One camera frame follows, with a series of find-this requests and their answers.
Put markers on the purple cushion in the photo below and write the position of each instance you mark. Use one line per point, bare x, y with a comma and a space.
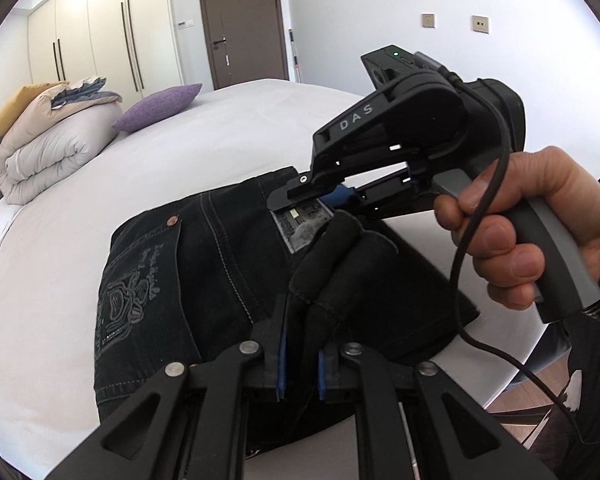
157, 107

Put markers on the black denim pants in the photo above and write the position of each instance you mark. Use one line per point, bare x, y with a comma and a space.
189, 279

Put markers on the cream wardrobe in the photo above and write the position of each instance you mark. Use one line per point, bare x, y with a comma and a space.
130, 43

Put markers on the beige wall socket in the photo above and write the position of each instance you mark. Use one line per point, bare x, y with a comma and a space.
480, 24
428, 21

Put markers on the folded blue grey cloth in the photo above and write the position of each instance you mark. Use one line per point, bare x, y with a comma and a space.
88, 90

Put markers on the brown wooden door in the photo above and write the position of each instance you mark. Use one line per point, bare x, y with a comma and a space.
245, 40

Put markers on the yellow pillow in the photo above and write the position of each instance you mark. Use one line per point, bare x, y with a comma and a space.
19, 101

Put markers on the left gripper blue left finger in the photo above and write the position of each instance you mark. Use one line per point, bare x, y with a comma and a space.
281, 332

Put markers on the black jacket sleeve right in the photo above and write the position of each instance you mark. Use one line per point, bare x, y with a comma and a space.
581, 459

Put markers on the person right hand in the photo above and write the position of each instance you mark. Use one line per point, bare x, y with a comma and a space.
511, 218

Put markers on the folded beige duvet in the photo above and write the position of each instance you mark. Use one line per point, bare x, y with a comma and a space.
45, 146

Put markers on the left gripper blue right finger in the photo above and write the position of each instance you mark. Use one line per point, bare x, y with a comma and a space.
327, 372

